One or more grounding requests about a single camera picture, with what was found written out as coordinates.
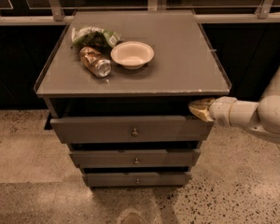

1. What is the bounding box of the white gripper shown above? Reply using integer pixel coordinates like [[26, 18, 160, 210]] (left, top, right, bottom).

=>
[[189, 96, 237, 127]]

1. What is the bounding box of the grey top drawer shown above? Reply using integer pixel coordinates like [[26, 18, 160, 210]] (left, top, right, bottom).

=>
[[50, 116, 213, 144]]

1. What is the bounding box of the grey drawer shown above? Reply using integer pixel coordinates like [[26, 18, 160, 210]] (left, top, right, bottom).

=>
[[50, 116, 213, 144], [83, 172, 190, 188], [70, 149, 200, 168]]

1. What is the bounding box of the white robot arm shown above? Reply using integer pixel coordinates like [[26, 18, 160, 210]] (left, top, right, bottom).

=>
[[189, 66, 280, 144]]

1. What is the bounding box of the grey middle drawer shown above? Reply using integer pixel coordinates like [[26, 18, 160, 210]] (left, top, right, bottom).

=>
[[70, 149, 200, 168]]

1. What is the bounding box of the grey drawer cabinet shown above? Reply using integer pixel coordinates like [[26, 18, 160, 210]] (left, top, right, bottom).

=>
[[35, 14, 231, 176]]

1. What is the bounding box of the grey bottom drawer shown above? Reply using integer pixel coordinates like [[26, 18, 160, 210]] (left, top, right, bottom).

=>
[[83, 172, 190, 188]]

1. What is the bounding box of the white paper bowl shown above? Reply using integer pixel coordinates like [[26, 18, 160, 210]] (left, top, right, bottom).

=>
[[111, 41, 154, 70]]

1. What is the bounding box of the crushed metal can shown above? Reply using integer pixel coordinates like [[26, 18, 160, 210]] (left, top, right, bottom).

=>
[[79, 47, 111, 77]]

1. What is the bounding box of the green chip bag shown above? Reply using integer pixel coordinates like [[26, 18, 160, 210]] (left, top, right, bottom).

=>
[[71, 26, 121, 48]]

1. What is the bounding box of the metal railing frame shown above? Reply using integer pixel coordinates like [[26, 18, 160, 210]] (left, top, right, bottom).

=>
[[0, 0, 280, 26]]

